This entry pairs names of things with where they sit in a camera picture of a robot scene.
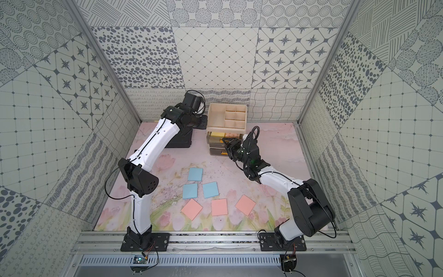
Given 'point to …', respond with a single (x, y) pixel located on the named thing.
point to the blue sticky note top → (195, 174)
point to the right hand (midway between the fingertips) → (222, 142)
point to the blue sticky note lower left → (190, 191)
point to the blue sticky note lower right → (210, 190)
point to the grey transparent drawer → (214, 137)
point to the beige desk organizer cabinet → (228, 118)
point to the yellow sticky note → (220, 134)
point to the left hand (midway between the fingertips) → (212, 123)
